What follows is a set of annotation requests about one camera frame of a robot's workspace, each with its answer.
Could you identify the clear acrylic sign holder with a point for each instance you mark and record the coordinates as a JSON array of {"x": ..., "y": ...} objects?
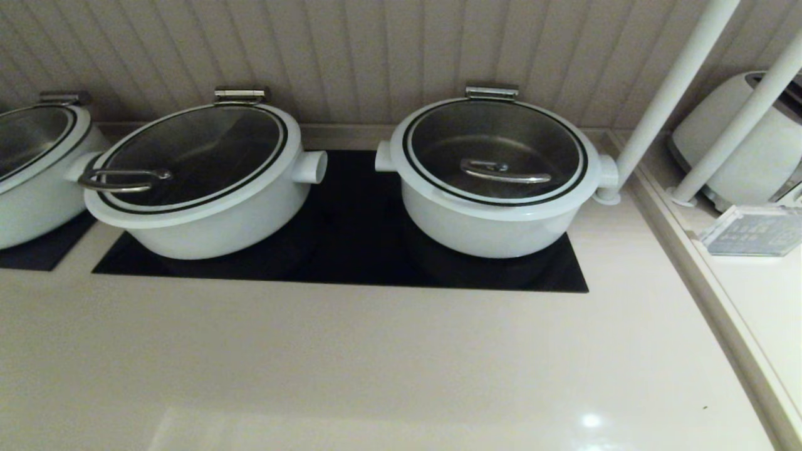
[{"x": 752, "y": 232}]

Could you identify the white toaster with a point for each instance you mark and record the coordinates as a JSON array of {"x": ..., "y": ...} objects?
[{"x": 767, "y": 163}]

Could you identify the white pot with steel interior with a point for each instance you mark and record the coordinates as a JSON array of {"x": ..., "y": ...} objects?
[{"x": 489, "y": 235}]

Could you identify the large black induction cooktop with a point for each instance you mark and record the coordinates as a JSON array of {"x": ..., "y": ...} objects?
[{"x": 357, "y": 250}]

